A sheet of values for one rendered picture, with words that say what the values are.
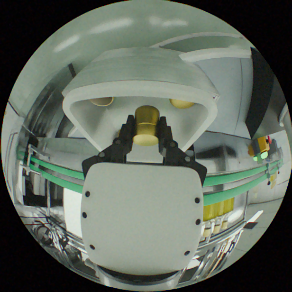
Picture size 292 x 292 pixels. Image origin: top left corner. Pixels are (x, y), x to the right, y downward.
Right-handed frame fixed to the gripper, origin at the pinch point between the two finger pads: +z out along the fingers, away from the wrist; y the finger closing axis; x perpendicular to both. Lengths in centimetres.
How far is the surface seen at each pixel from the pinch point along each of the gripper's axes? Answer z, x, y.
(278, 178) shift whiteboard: -53, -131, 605
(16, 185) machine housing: -24, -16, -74
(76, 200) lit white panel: -9, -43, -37
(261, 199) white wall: -99, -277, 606
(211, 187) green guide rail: -3.5, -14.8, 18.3
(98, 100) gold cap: 2.7, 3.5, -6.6
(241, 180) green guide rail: -3.8, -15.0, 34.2
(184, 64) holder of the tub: 5.1, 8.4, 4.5
